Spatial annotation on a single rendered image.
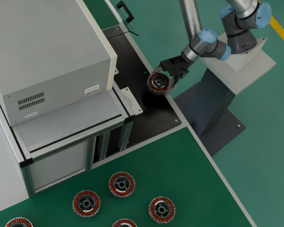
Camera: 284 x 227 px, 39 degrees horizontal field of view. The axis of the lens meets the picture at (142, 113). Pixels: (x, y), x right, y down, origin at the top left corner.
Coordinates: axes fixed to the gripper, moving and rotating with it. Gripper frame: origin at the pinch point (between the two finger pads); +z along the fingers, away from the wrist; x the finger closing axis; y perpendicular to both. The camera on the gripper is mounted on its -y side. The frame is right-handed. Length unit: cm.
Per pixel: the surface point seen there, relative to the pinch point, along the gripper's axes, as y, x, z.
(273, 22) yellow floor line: 186, 54, -24
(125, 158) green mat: -19.8, -23.6, 23.5
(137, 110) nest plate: -8.3, -5.6, 12.0
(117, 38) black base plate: 2.5, 36.1, 6.3
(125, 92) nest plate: -8.4, 5.3, 12.1
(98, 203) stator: -38, -37, 32
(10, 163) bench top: -57, -4, 48
